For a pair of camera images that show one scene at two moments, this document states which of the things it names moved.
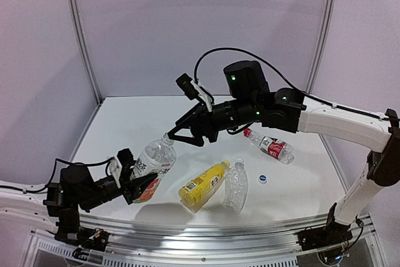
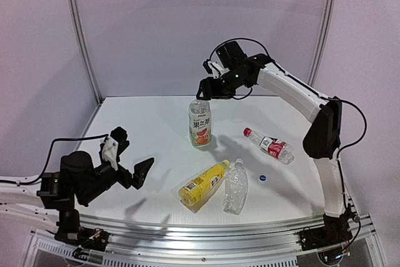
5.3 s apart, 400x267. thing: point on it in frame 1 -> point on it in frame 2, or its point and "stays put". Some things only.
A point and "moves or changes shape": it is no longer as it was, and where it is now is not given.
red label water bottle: x=272 y=147 stays put
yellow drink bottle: x=194 y=194 stays put
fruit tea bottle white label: x=157 y=158 moves or changes shape
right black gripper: x=205 y=122 -> x=213 y=85
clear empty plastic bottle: x=236 y=187 stays put
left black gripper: x=125 y=184 -> x=127 y=177
